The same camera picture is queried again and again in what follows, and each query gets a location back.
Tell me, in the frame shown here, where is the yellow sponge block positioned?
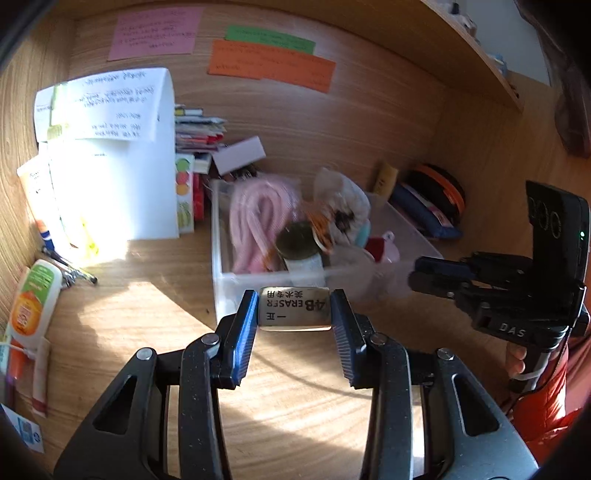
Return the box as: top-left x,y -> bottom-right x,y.
372,160 -> 399,197

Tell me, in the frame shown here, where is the blue white card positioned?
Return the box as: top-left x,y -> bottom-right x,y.
0,404 -> 44,455

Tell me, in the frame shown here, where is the green paper note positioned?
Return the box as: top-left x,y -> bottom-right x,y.
225,24 -> 317,55

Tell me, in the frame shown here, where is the white paper file holder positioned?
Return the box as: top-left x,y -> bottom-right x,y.
34,68 -> 181,241

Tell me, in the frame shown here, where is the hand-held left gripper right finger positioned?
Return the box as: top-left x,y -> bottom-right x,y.
329,289 -> 541,480

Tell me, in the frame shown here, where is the yellow packet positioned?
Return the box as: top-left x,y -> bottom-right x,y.
69,217 -> 100,260

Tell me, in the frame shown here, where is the clear plastic storage bin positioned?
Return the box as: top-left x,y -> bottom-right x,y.
210,178 -> 444,326

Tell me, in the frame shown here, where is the green orange labelled bottle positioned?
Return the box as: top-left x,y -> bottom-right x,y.
7,258 -> 63,349

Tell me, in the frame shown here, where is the white red tube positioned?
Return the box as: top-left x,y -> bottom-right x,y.
32,339 -> 51,418

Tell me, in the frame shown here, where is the crumpled white bag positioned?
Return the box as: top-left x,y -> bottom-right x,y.
314,167 -> 372,241

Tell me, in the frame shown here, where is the blue pencil case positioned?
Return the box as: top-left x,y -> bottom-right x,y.
390,182 -> 462,240

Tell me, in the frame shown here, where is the pink paper note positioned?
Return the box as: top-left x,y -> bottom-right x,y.
107,8 -> 204,62

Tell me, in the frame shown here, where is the dark brown cloth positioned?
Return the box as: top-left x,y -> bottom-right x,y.
531,0 -> 591,155

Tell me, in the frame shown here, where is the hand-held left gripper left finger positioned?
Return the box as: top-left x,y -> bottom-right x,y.
53,289 -> 259,480

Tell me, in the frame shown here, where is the black orange round case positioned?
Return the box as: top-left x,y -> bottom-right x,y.
406,162 -> 466,224

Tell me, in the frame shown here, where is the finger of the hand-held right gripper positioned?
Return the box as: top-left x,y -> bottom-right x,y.
414,251 -> 534,284
407,271 -> 491,324

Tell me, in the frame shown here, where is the stack of books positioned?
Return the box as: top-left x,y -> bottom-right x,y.
174,105 -> 228,153

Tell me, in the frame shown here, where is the handwritten white paper sheet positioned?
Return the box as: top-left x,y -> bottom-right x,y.
51,68 -> 169,144

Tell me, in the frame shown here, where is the orange paper note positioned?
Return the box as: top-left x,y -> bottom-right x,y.
207,39 -> 337,93

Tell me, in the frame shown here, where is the orange ring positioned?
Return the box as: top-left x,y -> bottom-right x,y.
305,208 -> 334,254

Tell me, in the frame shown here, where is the pink braided rope bundle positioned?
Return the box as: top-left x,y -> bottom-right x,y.
229,178 -> 301,273

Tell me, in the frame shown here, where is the pale pink cardboard box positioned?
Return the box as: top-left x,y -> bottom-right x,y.
211,137 -> 266,175

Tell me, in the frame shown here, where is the eraser with printed sleeve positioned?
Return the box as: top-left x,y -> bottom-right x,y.
257,286 -> 333,330

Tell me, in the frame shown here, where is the colourful dotted book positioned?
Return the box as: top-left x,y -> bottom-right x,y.
175,156 -> 195,229

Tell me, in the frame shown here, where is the wooden desktop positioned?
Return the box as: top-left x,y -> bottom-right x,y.
0,157 -> 527,480

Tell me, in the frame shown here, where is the person's right forearm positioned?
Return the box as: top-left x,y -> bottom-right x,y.
508,318 -> 591,462

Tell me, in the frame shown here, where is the person's right hand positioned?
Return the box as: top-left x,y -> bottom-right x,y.
505,342 -> 531,393

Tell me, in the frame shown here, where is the wooden shelf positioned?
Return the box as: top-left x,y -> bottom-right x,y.
420,0 -> 525,112

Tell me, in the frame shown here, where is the metal binder clip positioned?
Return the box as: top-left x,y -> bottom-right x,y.
39,247 -> 99,288

